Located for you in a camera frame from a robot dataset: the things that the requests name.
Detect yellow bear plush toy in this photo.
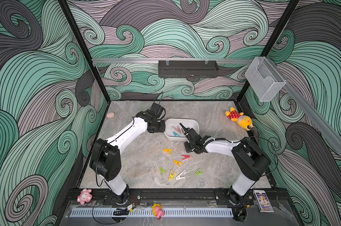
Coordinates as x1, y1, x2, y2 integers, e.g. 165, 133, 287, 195
225, 107, 254, 131

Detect red clothespin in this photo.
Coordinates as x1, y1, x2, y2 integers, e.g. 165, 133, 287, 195
181, 155, 190, 160

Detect pink pig toy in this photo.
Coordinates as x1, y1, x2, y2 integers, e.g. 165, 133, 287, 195
77, 188, 92, 205

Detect black wall-mounted tray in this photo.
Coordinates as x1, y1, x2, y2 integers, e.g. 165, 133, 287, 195
158, 60, 219, 79

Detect small pink eraser blob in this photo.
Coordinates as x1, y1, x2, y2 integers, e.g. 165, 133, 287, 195
106, 112, 115, 119

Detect clear acrylic wall holder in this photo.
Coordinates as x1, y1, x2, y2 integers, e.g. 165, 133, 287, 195
245, 56, 286, 102

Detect card box with picture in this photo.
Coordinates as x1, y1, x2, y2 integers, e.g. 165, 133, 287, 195
253, 190, 274, 212

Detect white plastic storage box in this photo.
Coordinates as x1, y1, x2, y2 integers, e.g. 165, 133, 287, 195
164, 118, 200, 141

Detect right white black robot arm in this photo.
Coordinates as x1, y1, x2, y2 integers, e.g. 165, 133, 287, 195
179, 123, 272, 198

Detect pink yellow flower toy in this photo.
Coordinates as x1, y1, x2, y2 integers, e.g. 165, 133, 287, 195
152, 203, 165, 219

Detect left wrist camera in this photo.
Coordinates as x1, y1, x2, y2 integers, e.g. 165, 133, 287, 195
150, 103, 165, 120

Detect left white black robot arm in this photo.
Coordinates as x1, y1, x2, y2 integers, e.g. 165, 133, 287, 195
90, 109, 165, 196

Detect yellow orange clothespin middle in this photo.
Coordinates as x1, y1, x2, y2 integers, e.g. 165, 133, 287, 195
173, 160, 182, 167

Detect white slotted cable duct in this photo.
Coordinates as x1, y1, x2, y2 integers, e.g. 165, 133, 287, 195
69, 207, 233, 218

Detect white clothespin lower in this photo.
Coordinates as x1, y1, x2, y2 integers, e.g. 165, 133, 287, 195
176, 170, 185, 180

